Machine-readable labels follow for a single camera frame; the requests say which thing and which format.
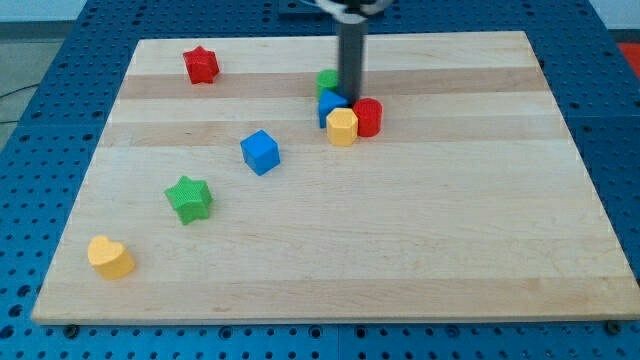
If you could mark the green cylinder block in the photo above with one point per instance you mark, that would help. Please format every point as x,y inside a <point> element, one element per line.
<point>326,79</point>

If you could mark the green star block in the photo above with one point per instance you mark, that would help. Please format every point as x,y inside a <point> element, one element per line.
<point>190,199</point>

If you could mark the red star block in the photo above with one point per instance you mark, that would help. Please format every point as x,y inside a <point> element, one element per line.
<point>201,65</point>

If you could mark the yellow hexagon block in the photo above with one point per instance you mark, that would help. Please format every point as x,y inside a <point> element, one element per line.
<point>342,127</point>

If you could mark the blue cube block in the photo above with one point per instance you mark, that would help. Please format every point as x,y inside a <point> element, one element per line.
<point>260,152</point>

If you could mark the blue triangle block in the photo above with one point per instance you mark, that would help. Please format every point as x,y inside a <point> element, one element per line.
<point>328,101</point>

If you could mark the red cylinder block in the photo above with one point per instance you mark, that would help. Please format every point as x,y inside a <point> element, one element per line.
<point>369,112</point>

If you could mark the wooden board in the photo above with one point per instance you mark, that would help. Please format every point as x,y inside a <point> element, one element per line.
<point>472,204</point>

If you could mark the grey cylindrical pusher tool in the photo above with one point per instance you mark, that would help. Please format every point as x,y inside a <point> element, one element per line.
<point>351,29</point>

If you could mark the yellow heart block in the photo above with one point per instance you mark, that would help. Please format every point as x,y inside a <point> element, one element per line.
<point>110,259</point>

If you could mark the red object at edge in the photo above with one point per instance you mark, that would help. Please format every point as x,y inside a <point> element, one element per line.
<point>631,52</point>

